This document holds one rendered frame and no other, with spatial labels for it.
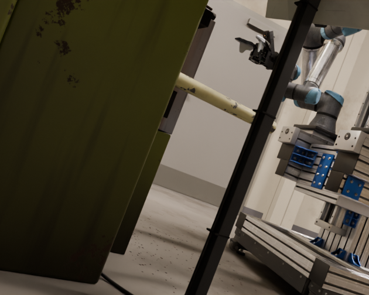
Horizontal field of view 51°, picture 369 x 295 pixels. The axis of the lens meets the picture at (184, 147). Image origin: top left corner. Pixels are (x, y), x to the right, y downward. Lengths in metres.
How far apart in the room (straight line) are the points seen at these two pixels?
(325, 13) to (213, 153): 3.18
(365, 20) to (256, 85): 3.31
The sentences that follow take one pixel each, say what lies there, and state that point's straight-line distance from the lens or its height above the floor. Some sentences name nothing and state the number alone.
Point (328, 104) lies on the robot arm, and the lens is 2.29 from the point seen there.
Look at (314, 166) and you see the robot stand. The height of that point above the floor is 0.61.
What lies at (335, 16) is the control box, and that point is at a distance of 1.24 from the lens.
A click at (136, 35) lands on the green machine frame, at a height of 0.66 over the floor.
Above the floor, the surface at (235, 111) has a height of 0.61.
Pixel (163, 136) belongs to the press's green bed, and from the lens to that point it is 1.40.
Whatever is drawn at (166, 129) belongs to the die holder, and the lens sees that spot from 1.40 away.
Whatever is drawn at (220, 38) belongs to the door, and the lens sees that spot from 4.35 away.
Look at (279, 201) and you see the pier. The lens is 4.52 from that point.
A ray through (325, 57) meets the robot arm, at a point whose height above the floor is 1.08.
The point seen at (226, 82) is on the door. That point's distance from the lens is 4.32.
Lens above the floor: 0.42
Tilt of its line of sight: 1 degrees up
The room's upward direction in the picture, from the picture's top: 21 degrees clockwise
